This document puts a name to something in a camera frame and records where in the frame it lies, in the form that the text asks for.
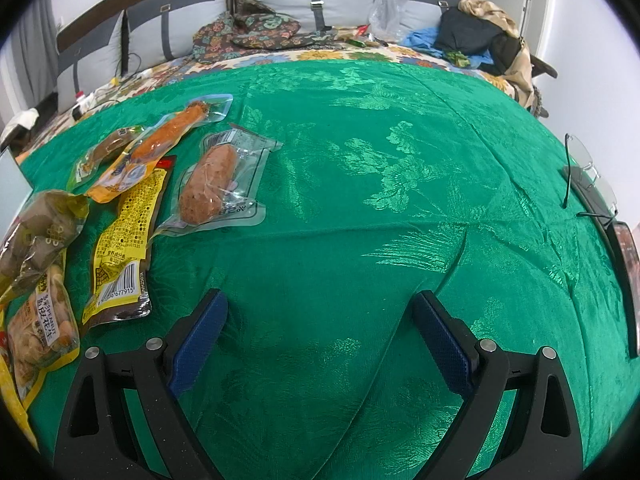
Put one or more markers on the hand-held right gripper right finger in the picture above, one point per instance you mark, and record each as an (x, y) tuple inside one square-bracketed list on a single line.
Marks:
[(440, 340)]

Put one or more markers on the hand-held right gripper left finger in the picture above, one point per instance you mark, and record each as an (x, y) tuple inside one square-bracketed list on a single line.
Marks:
[(200, 340)]

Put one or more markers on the egg snack packet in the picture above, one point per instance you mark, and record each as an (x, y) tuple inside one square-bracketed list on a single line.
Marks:
[(40, 330)]

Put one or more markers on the yellow brown snack packet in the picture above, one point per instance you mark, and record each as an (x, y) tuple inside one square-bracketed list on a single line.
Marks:
[(35, 235)]

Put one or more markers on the yellow label snack packet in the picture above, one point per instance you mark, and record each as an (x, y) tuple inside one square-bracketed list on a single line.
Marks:
[(125, 225)]

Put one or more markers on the green floral blanket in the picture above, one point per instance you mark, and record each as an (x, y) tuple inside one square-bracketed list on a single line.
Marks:
[(350, 210)]

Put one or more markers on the clear red sausage packet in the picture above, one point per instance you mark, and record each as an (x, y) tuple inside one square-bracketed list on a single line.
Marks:
[(210, 180)]

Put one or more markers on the phone with lit screen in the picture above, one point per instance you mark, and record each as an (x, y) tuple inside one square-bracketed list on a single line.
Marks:
[(627, 255)]

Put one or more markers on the orange sausage packet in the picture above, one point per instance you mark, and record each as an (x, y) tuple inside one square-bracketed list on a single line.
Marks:
[(160, 135)]

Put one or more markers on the small brown snack packet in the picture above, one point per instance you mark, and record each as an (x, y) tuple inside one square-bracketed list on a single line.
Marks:
[(102, 150)]

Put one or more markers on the rimless eyeglasses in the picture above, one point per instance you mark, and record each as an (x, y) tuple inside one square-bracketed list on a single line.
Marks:
[(606, 194)]

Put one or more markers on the white bottle with red cap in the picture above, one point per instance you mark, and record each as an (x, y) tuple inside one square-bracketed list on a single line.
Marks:
[(82, 107)]

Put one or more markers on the crumpled green packet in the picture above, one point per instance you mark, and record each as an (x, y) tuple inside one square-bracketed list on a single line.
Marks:
[(459, 58)]

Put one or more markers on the white cloth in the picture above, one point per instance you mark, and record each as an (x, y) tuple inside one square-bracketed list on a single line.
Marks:
[(20, 122)]

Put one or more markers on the dark brown object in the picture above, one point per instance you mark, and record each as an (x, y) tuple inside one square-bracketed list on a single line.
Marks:
[(544, 66)]

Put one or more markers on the blue cloth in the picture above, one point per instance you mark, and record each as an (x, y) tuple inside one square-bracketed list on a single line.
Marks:
[(420, 40)]

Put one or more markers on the small green packet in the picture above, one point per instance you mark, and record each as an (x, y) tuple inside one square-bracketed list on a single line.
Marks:
[(360, 41)]

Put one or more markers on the black garment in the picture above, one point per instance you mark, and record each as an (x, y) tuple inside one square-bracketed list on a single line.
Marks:
[(465, 30)]

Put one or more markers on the dark floral quilt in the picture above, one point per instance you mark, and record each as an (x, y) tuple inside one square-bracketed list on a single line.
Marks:
[(260, 30)]

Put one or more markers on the clear plastic bag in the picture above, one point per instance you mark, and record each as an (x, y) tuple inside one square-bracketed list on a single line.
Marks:
[(387, 10)]

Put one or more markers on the beige scarf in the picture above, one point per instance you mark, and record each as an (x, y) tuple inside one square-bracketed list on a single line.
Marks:
[(492, 10)]

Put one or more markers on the grey curtain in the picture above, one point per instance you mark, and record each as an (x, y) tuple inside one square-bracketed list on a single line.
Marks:
[(35, 45)]

